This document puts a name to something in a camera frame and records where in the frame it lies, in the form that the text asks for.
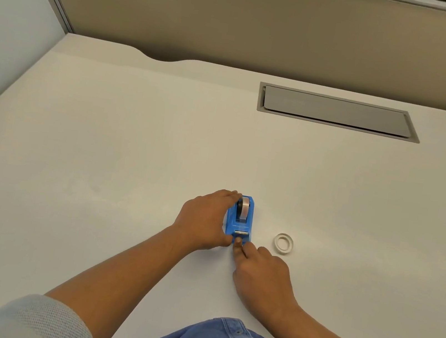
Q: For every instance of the person's left thumb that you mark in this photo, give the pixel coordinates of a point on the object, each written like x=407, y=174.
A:
x=223, y=239

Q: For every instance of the person's right hand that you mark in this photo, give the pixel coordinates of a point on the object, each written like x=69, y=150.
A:
x=264, y=283

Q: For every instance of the white side partition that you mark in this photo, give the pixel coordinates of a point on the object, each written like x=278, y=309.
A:
x=9, y=40

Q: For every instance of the person's left hand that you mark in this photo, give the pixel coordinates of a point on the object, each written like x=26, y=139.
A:
x=200, y=222

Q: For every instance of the grey knit sleeve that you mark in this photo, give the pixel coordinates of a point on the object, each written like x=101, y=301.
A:
x=34, y=320

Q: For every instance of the clear tape roll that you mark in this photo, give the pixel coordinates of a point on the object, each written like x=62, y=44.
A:
x=245, y=209

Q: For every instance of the person's right thumb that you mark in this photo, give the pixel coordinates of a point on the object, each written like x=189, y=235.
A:
x=265, y=252

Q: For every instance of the blue tape dispenser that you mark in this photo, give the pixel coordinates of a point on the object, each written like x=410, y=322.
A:
x=242, y=222

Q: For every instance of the white empty tape core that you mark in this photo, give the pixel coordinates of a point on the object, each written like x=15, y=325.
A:
x=283, y=243

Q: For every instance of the beige desk partition panel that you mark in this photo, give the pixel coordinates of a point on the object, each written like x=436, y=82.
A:
x=267, y=22

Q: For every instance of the person's left forearm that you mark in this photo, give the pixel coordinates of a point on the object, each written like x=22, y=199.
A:
x=116, y=285

